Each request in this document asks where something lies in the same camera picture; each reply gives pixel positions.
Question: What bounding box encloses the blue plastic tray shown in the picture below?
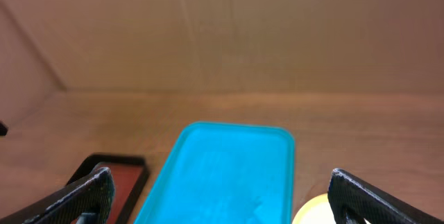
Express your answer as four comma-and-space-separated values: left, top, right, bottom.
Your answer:
135, 121, 296, 223

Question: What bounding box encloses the black rectangular tray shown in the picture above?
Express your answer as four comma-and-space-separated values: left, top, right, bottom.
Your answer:
65, 153, 151, 224

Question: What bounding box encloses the yellow plate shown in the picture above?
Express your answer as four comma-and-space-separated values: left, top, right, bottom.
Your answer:
291, 192, 372, 224

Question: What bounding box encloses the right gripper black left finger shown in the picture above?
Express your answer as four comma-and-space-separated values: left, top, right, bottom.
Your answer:
1, 167, 115, 224

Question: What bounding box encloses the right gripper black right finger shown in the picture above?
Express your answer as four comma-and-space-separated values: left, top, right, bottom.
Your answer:
327, 169, 443, 224

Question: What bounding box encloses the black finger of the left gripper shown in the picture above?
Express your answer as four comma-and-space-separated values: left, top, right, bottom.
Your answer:
0, 121, 8, 136

